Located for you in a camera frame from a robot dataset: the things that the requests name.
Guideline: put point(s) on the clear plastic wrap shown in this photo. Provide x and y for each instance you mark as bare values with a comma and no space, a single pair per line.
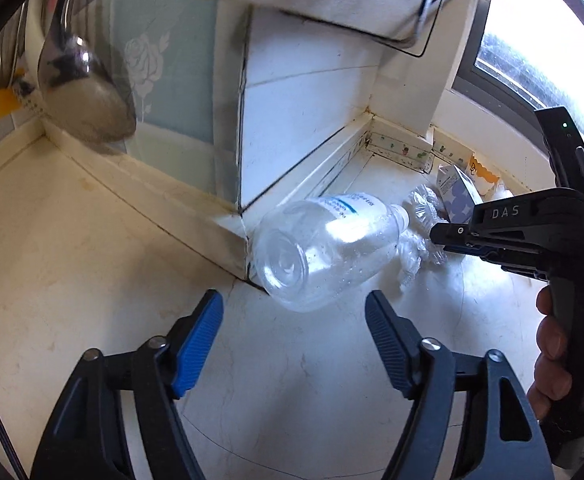
422,205

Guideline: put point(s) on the white carton with blue dots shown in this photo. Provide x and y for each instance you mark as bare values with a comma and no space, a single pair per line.
457,195

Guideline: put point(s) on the orange white packet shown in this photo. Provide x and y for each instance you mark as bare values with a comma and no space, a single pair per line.
484,176

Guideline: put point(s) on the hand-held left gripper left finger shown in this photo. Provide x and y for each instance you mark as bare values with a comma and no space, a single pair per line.
199,340

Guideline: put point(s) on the window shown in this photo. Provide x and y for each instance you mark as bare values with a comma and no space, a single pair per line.
527,60

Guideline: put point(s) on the yellow tag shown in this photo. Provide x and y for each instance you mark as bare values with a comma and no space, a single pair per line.
8,103

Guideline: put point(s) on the stainless steel ladle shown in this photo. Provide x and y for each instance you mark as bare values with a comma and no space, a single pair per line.
87,105

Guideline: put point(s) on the clear plastic bottle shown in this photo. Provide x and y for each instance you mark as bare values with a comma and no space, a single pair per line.
317,255

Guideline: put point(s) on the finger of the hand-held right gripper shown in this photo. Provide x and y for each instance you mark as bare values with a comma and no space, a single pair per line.
474,251
452,232

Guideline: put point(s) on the person's right hand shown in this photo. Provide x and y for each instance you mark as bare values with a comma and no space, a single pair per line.
547,345

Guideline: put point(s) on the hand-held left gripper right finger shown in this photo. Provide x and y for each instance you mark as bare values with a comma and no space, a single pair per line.
387,345

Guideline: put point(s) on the patterned edge sticker strip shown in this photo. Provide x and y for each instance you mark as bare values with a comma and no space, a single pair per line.
402,152

